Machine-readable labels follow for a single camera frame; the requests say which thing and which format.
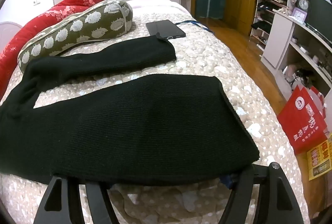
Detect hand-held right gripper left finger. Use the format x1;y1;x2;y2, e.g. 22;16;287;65
34;175;118;224

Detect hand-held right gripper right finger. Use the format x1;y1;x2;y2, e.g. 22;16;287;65
219;162;299;224

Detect black pants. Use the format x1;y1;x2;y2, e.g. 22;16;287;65
0;34;260;186

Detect yellow printed flyer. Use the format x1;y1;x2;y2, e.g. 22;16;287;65
307;136;332;182

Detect red shopping bag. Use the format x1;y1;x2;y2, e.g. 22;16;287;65
277;84;328;154

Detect beige spotted bed quilt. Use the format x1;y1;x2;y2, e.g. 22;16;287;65
0;10;310;224

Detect white cabinet desk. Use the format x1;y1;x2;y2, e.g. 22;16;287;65
261;10;332;100

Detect black phone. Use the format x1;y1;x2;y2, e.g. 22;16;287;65
146;20;186;40

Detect olive patterned pillow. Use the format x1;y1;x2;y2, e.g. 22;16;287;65
18;0;133;73

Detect small purple clock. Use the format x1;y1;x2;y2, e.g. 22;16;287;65
292;8;308;24

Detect white shoe rack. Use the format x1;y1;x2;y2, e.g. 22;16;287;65
249;0;298;52

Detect black television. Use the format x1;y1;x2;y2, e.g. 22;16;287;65
306;0;332;44

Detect white electric fan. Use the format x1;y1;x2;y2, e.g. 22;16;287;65
0;21;22;46

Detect red floral quilt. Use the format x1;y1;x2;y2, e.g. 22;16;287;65
0;0;105;100

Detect dark ornate table clock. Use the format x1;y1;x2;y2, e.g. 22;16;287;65
296;0;311;14

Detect blue lanyard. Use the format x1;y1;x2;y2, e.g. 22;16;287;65
176;21;216;35

